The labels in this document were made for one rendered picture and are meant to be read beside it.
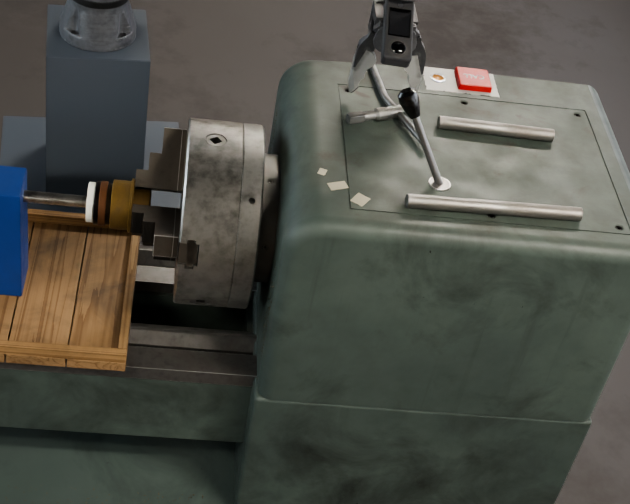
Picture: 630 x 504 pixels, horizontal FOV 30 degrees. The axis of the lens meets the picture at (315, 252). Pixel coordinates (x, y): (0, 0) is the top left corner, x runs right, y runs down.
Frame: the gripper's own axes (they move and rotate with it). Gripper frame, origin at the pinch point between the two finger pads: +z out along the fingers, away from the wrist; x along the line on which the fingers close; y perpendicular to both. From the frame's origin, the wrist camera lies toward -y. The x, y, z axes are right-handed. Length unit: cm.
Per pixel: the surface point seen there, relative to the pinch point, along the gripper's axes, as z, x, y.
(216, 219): 10.3, 26.7, -24.8
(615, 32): 128, -150, 269
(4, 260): 31, 61, -16
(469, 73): 0.9, -17.1, 11.3
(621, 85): 128, -142, 226
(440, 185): 1.9, -7.9, -21.7
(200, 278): 20.4, 28.2, -27.7
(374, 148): 2.1, 2.0, -13.1
